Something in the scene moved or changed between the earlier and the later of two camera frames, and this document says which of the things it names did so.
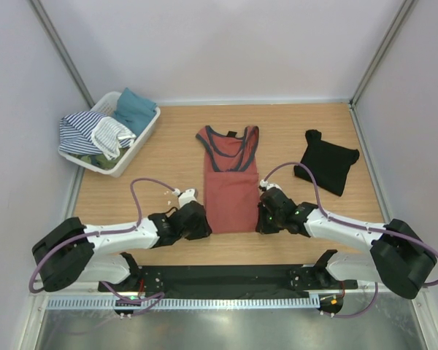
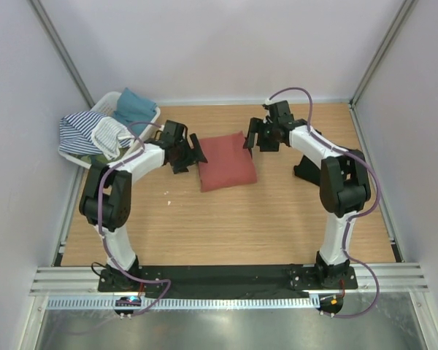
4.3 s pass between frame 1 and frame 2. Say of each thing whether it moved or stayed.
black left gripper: moved
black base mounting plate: stayed
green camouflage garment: stayed
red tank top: moved
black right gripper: moved
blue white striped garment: stayed
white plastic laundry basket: stayed
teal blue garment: stayed
